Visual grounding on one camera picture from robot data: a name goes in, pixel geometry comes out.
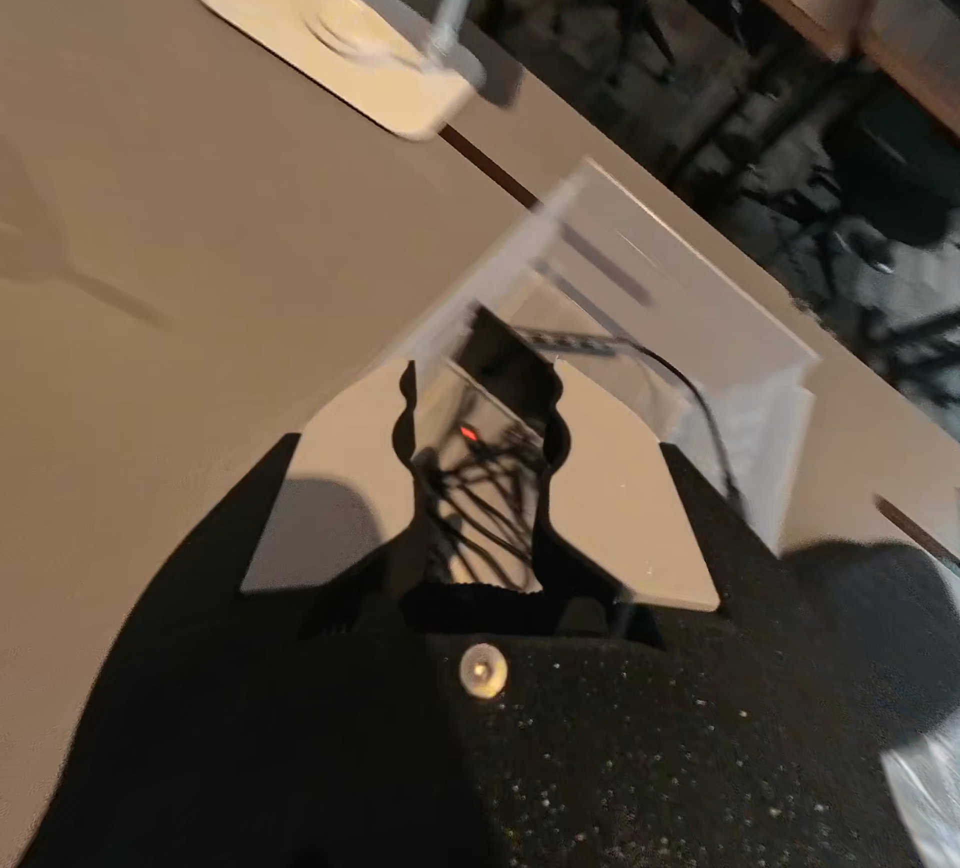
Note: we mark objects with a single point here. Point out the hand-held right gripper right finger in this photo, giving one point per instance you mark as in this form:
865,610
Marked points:
638,508

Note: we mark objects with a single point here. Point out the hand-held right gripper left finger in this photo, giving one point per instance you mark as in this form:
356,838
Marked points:
338,508

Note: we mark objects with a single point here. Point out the clear plastic bin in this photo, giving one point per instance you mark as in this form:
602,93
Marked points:
675,283

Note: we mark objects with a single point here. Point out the black office chair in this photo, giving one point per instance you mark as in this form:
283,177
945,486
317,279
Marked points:
885,178

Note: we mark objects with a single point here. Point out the white stand with clear arms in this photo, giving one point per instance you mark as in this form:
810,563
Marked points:
375,88

